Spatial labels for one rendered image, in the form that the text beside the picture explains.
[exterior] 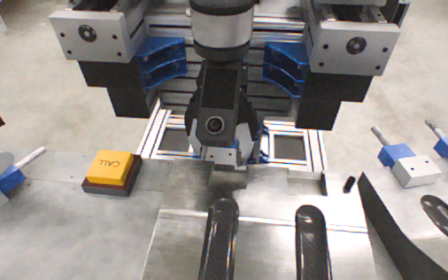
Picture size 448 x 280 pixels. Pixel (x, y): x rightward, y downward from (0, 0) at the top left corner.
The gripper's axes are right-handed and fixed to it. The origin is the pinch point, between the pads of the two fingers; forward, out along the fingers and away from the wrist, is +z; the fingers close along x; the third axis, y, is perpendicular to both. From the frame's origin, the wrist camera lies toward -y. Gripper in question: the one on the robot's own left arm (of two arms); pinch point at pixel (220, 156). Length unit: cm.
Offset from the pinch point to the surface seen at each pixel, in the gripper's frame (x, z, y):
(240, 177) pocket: -3.6, -1.7, -5.5
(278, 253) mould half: -8.8, -3.9, -17.7
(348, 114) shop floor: -66, 84, 117
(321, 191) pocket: -15.4, -1.9, -6.9
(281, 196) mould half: -9.2, -4.3, -10.0
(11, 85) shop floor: 166, 85, 124
